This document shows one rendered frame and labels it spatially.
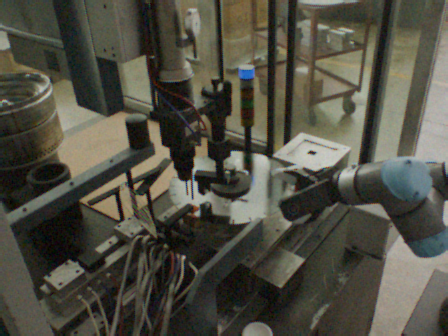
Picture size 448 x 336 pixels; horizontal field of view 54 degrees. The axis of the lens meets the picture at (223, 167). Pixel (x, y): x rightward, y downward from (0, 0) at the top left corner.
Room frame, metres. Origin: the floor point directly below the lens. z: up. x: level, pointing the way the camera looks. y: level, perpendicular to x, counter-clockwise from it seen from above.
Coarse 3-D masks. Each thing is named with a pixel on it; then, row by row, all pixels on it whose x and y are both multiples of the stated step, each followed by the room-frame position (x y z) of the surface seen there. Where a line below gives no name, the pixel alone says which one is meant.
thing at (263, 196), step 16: (208, 160) 1.08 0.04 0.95; (240, 160) 1.07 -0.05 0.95; (256, 160) 1.07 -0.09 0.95; (272, 160) 1.06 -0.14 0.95; (176, 176) 1.01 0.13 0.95; (256, 176) 0.99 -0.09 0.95; (272, 176) 0.98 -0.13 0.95; (176, 192) 0.93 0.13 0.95; (208, 192) 0.93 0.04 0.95; (256, 192) 0.91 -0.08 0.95; (272, 192) 0.91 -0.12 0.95; (288, 192) 0.91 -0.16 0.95; (208, 208) 0.86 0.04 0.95; (224, 208) 0.85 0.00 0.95; (240, 208) 0.85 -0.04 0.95; (256, 208) 0.85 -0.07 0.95; (272, 208) 0.85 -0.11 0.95
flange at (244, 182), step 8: (240, 176) 0.97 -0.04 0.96; (248, 176) 0.97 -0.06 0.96; (216, 184) 0.94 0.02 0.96; (232, 184) 0.94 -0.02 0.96; (240, 184) 0.94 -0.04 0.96; (248, 184) 0.94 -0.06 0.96; (216, 192) 0.92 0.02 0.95; (224, 192) 0.91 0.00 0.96; (232, 192) 0.91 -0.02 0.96; (240, 192) 0.91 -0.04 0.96
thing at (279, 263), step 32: (160, 0) 0.81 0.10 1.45; (160, 32) 0.81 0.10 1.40; (192, 32) 0.79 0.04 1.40; (160, 64) 0.82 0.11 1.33; (192, 96) 0.83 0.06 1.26; (160, 128) 0.83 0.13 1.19; (192, 128) 0.82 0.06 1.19; (192, 160) 0.82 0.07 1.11; (192, 192) 0.83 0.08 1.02; (160, 224) 0.95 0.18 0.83; (192, 224) 0.82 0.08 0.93; (224, 224) 0.91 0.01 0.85; (256, 224) 0.73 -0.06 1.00; (288, 224) 0.90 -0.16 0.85; (320, 224) 1.00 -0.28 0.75; (192, 256) 0.76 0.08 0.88; (224, 256) 0.65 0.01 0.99; (256, 256) 0.79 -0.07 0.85; (288, 256) 0.81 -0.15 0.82; (160, 288) 0.79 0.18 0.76; (192, 288) 0.58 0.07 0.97; (224, 288) 0.78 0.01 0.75; (256, 288) 0.75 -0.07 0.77; (288, 288) 0.74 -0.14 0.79; (128, 320) 0.69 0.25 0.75; (160, 320) 0.69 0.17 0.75; (192, 320) 0.56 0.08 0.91; (224, 320) 0.67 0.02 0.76
